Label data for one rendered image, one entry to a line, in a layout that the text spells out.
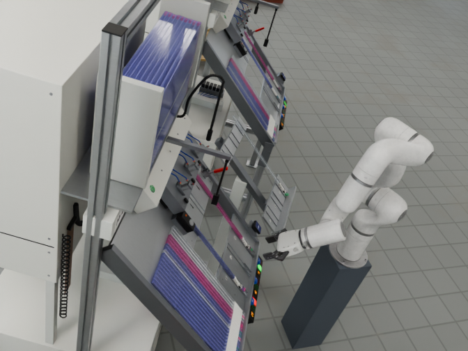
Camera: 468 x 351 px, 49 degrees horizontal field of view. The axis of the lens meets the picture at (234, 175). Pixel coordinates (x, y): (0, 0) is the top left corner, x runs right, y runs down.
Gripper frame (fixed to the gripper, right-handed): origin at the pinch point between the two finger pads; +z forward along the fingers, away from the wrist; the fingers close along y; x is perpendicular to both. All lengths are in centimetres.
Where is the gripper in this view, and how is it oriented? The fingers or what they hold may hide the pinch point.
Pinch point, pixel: (267, 248)
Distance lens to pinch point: 205.9
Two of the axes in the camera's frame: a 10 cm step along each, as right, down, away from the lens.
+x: -4.6, -7.4, -4.9
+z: -8.7, 2.8, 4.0
